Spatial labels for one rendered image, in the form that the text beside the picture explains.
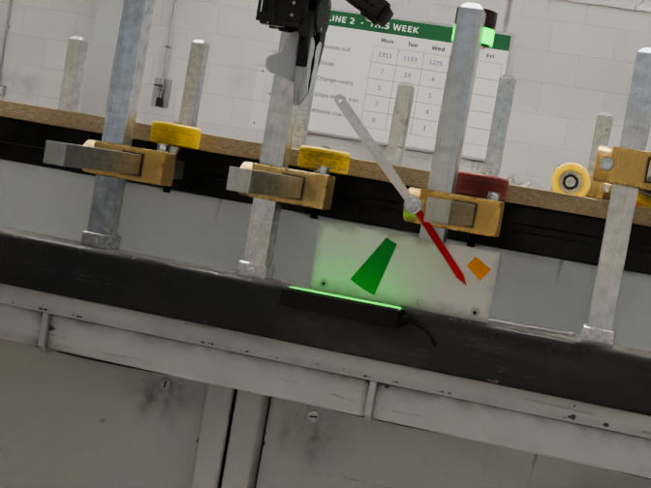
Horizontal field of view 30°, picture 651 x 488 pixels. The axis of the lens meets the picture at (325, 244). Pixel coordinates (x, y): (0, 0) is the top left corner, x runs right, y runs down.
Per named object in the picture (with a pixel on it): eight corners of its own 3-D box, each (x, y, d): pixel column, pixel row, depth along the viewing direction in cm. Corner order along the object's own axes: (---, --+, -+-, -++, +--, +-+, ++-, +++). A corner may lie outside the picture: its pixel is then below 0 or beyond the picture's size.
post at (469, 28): (425, 341, 172) (484, 3, 169) (401, 336, 172) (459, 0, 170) (428, 339, 175) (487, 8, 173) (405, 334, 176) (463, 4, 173)
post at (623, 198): (600, 397, 166) (664, 48, 164) (574, 391, 167) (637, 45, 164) (600, 393, 170) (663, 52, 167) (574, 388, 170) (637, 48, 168)
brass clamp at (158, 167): (158, 185, 179) (164, 151, 179) (75, 170, 182) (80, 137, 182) (173, 187, 185) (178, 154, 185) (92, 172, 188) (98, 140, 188)
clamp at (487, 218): (495, 237, 168) (502, 201, 168) (400, 221, 171) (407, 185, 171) (499, 237, 174) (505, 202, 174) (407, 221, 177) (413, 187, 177)
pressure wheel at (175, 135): (199, 198, 196) (211, 127, 195) (155, 191, 191) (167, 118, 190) (176, 193, 202) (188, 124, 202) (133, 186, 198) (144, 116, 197)
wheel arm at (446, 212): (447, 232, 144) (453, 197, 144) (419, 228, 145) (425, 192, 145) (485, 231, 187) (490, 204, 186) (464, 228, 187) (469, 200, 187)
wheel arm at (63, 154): (63, 172, 156) (69, 139, 156) (40, 168, 157) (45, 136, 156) (181, 185, 198) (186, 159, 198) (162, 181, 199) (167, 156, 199)
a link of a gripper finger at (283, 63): (263, 100, 161) (274, 30, 161) (305, 106, 160) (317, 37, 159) (256, 97, 158) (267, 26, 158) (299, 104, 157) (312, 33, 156)
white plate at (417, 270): (487, 323, 169) (500, 253, 168) (308, 289, 175) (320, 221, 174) (487, 323, 169) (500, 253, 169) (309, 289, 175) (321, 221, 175)
